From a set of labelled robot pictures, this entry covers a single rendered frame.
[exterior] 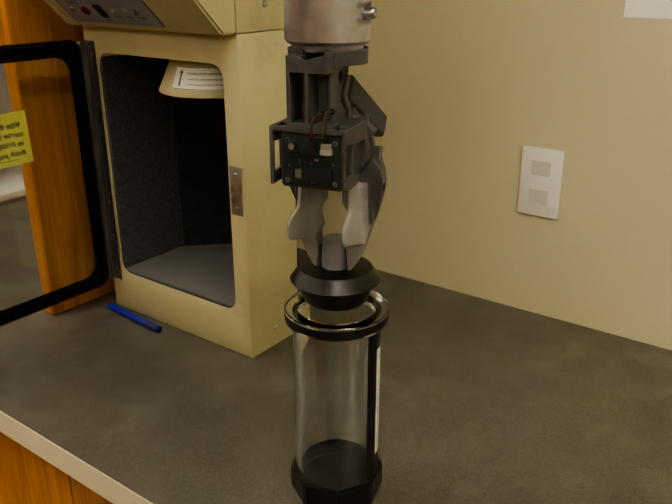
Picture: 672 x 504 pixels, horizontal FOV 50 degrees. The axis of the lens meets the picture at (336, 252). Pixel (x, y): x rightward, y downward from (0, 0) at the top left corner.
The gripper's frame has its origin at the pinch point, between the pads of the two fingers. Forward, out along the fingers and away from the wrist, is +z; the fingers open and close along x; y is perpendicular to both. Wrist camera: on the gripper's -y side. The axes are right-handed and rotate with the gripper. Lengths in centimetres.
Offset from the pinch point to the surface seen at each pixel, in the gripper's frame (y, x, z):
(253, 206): -23.5, -21.3, 4.7
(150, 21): -21.0, -34.0, -20.0
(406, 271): -63, -9, 28
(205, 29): -19.3, -24.9, -19.3
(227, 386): -13.9, -21.5, 28.4
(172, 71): -28.6, -36.3, -12.5
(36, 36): -27, -59, -17
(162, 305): -27, -41, 25
